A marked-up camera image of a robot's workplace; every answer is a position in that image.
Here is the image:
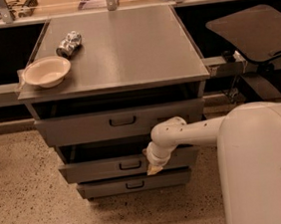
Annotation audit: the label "grey drawer cabinet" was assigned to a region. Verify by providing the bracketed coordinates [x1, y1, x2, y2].
[9, 0, 222, 208]

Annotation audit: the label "black office chair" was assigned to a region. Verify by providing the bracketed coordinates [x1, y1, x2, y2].
[205, 4, 281, 103]

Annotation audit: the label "grey bottom drawer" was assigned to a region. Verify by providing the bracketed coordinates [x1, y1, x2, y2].
[77, 167, 191, 199]

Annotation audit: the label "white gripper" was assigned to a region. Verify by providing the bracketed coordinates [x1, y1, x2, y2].
[142, 141, 174, 176]

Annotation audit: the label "grey drawer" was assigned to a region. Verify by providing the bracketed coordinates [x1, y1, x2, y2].
[58, 146, 198, 183]
[35, 99, 204, 146]
[77, 167, 191, 199]

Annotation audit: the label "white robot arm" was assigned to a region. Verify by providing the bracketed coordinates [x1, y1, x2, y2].
[143, 102, 281, 224]

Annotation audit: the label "white paper bowl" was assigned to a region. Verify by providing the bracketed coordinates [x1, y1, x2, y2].
[22, 56, 71, 88]

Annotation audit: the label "grey top drawer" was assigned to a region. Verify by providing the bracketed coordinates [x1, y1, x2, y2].
[35, 99, 204, 146]

